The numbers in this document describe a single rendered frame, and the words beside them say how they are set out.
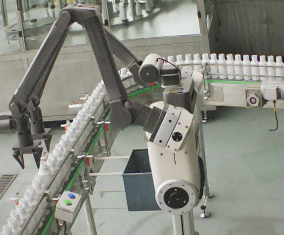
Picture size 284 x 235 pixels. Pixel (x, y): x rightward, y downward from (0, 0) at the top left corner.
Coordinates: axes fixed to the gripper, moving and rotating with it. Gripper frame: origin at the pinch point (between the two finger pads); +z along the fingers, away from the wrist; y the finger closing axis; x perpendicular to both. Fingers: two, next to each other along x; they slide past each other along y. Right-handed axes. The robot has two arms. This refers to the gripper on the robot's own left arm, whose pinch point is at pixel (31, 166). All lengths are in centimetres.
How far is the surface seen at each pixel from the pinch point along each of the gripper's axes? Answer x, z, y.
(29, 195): 22.4, 23.7, -13.3
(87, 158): 80, 32, -3
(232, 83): 208, 40, 64
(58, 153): 69, 25, -13
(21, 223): 5.3, 27.9, -12.5
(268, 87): 183, 36, 89
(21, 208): 10.7, 23.7, -13.4
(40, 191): 33.7, 27.5, -12.4
